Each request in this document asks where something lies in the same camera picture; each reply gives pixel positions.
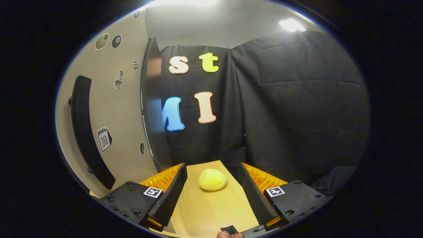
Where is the yellow plush ball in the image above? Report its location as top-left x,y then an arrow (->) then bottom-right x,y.
198,169 -> 227,191

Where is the black backdrop cloth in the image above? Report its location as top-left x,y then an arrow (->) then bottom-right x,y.
159,30 -> 370,195

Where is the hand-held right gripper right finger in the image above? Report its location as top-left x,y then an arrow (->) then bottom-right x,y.
238,162 -> 331,231

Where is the ceiling light panel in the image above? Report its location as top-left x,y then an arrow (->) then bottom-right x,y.
278,18 -> 307,32
155,0 -> 220,7

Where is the black door handle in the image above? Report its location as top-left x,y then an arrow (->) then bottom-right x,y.
68,75 -> 116,190

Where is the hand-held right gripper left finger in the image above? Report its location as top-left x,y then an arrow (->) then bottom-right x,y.
99,163 -> 188,232

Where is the grey cabinet door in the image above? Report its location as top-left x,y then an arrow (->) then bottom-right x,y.
55,7 -> 160,199

